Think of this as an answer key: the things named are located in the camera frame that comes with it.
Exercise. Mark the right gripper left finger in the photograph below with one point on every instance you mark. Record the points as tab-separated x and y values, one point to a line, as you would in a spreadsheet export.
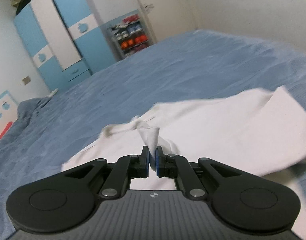
124	170

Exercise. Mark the shoe rack with shoes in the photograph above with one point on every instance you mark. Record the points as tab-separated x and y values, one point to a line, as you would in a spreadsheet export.
129	33

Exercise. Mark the blue and white wardrobe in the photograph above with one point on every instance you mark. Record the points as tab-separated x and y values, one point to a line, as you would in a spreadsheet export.
64	41

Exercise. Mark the white headboard with apples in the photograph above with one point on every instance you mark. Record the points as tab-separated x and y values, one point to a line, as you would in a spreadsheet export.
8	109

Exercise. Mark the white long-sleeve Nevada shirt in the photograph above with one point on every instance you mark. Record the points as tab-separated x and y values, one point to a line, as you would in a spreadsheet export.
256	131

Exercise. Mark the red pillow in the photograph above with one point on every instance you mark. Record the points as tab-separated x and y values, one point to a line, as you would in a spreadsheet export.
5	130

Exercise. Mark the white bedroom door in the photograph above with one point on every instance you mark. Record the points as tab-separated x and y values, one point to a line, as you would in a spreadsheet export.
168	18

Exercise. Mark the blue textured bedspread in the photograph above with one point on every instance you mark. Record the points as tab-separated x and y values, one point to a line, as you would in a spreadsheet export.
197	65

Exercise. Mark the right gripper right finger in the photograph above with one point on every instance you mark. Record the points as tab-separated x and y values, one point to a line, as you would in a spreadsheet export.
179	169

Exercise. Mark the bronze wall switch plate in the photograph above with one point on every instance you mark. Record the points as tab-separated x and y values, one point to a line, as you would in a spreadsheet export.
26	80

